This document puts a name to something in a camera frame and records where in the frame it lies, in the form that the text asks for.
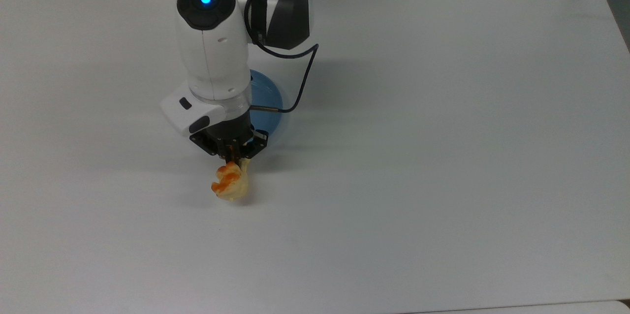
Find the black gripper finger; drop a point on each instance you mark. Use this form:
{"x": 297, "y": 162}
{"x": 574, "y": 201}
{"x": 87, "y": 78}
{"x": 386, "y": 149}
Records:
{"x": 244, "y": 152}
{"x": 229, "y": 154}

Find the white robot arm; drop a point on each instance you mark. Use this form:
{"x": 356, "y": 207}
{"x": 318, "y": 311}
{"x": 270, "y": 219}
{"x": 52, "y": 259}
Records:
{"x": 211, "y": 48}

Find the blue round plate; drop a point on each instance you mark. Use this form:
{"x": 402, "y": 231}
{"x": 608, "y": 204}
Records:
{"x": 268, "y": 92}

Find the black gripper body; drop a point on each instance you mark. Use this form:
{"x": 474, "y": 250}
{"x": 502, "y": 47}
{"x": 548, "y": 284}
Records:
{"x": 229, "y": 133}

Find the bread with orange topping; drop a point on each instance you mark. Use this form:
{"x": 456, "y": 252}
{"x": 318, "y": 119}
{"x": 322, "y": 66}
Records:
{"x": 231, "y": 183}

